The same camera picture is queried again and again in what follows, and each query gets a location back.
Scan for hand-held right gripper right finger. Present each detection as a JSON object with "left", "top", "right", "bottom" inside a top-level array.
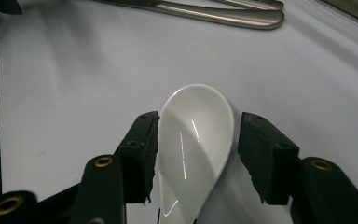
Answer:
[{"left": 237, "top": 111, "right": 301, "bottom": 205}]

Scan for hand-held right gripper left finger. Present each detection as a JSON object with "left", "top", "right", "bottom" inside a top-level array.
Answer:
[{"left": 114, "top": 110, "right": 160, "bottom": 205}]

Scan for white ceramic spoon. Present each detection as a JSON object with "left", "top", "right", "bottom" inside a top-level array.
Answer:
[{"left": 156, "top": 83, "right": 236, "bottom": 224}]

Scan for metal tongs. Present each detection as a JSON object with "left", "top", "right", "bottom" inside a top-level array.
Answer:
[
  {"left": 209, "top": 0, "right": 285, "bottom": 11},
  {"left": 91, "top": 0, "right": 285, "bottom": 31}
]

